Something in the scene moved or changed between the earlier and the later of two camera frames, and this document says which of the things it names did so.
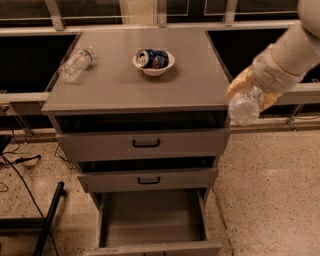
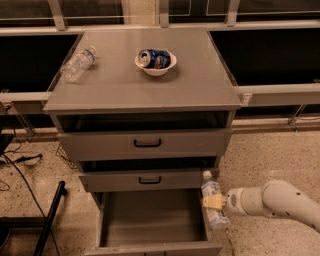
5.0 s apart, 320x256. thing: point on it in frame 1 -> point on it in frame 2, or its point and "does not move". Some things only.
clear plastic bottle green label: x=75 y=65 does not move
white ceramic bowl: x=156 y=71 does not move
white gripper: x=268 y=74 -> x=235 y=201
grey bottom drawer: x=155 y=223 does not move
